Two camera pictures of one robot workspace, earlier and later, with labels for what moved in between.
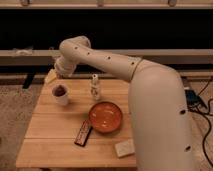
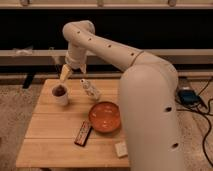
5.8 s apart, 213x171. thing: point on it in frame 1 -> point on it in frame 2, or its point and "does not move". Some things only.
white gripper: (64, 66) -> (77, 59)
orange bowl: (105, 117) does not move
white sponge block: (125, 148) does not move
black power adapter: (192, 97) does not move
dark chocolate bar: (83, 134) does not move
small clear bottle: (95, 87) -> (89, 89)
